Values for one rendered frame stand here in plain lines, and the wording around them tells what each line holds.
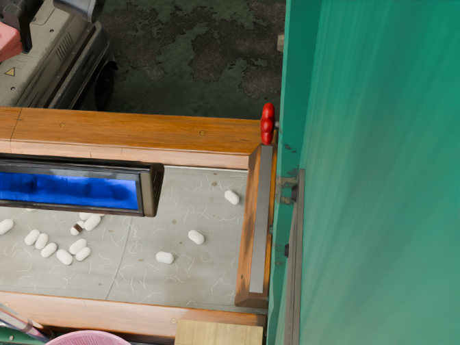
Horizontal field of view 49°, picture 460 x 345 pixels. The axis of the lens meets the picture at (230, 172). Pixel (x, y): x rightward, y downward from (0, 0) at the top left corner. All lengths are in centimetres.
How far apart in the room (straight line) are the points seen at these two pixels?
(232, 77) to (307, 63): 200
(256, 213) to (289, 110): 70
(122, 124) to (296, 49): 98
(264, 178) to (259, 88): 124
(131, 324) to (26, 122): 53
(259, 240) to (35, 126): 59
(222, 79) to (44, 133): 113
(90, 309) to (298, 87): 83
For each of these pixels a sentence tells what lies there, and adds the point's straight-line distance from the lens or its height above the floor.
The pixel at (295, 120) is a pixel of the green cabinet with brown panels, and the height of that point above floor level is 151.
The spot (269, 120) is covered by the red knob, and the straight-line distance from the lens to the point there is 49.
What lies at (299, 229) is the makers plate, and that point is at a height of 151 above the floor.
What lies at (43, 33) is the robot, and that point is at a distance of 182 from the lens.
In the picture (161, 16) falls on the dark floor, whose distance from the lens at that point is 245.
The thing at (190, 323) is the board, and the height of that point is 78.
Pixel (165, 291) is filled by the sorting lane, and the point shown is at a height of 74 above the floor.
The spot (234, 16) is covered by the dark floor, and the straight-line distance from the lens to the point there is 241.
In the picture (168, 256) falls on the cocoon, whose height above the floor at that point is 76.
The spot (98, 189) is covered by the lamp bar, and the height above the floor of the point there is 108.
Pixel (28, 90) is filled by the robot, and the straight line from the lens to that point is 173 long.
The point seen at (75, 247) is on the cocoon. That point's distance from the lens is 103.
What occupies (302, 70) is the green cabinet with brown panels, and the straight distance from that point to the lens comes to 17.
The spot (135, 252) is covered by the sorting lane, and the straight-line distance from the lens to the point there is 101.
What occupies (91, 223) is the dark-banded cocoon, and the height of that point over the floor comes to 76.
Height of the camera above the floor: 166
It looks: 61 degrees down
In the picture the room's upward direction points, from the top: 6 degrees counter-clockwise
